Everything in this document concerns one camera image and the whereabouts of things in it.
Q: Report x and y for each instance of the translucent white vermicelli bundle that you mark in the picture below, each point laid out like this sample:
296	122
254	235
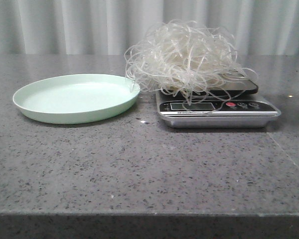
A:
179	59

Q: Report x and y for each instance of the light green round plate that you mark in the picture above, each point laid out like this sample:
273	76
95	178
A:
75	99

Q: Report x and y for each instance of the black and silver kitchen scale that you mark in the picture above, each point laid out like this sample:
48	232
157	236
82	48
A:
236	104

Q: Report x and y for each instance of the white pleated curtain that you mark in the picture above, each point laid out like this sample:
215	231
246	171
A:
259	27

